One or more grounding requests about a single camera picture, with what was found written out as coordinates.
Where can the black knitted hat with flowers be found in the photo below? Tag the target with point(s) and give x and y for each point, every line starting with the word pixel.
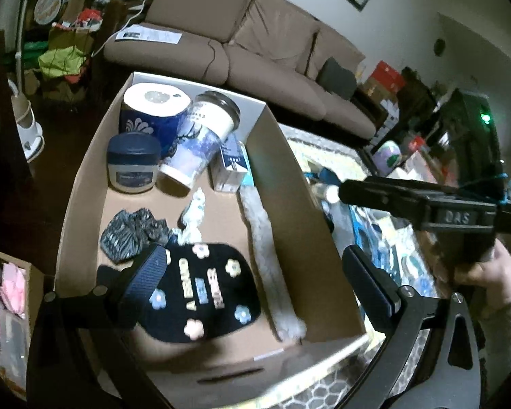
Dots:
pixel 204 289

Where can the white paper sheet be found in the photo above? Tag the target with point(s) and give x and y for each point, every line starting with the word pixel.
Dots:
pixel 149 34

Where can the person's right forearm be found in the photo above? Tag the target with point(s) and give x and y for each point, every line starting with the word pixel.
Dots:
pixel 504 328

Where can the person's right hand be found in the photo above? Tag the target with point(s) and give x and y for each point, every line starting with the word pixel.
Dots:
pixel 494 275

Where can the clear plastic bottle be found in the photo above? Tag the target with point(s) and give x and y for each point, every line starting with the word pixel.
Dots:
pixel 334 204

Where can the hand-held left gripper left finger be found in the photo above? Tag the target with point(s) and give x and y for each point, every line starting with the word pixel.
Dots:
pixel 149 273

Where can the paper cup with dark lid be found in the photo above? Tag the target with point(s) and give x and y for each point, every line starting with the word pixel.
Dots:
pixel 200 136

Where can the red box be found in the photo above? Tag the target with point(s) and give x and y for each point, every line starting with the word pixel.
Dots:
pixel 385 76

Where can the white jar with blue lid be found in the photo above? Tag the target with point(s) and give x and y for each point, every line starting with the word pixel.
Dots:
pixel 133 162

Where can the brown sofa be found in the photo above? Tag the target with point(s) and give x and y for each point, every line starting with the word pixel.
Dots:
pixel 255 51

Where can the green bag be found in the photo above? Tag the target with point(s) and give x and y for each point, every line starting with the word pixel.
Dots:
pixel 64 61

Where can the striped dark scrunchie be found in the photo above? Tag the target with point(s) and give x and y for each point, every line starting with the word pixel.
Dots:
pixel 127 232

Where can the crumpled white wrapper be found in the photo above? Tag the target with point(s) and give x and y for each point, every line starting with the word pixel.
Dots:
pixel 193 217

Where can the dark cushion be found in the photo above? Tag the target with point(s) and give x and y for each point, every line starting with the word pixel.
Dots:
pixel 336 77

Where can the blue wrapped toilet paper roll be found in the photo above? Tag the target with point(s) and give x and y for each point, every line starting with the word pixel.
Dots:
pixel 151 110

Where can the blue package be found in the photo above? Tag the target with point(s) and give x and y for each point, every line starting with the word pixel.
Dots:
pixel 383 243

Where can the small blue white carton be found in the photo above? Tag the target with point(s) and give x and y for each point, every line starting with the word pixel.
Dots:
pixel 232 166

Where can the round white blue plate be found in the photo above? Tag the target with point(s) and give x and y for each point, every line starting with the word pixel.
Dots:
pixel 49 6

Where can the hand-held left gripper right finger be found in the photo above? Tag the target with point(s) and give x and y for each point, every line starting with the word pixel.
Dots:
pixel 367 279

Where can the lavender round container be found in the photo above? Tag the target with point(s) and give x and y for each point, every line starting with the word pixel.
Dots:
pixel 389 154

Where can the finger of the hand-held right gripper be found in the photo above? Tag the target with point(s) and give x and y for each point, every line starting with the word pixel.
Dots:
pixel 383 196

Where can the brown paper bag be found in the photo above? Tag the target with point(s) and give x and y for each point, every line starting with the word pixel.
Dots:
pixel 74 36

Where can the white fluffy strip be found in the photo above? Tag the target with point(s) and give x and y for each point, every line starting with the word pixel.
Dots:
pixel 268 255

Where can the cardboard box of pink clothes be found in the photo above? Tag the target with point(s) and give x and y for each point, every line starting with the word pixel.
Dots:
pixel 8 306

